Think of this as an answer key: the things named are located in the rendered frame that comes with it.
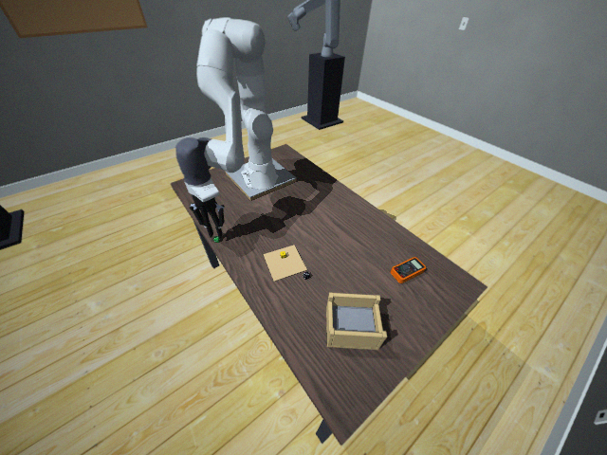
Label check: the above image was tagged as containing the tan wooden crate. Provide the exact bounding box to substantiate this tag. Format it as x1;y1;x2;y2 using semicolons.
326;294;387;350

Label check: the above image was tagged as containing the tan flat mat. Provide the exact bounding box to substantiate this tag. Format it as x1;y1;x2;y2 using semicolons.
264;246;307;282

